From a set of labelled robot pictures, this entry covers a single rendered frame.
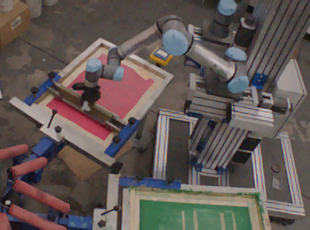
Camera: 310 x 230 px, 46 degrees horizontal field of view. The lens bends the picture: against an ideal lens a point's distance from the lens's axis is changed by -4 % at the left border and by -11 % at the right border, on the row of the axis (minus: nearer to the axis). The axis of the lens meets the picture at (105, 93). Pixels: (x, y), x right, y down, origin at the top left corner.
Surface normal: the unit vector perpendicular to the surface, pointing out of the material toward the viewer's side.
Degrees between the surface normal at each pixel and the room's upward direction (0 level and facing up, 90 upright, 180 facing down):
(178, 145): 0
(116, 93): 0
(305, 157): 0
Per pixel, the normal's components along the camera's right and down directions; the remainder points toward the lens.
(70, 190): 0.12, -0.69
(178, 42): -0.22, 0.66
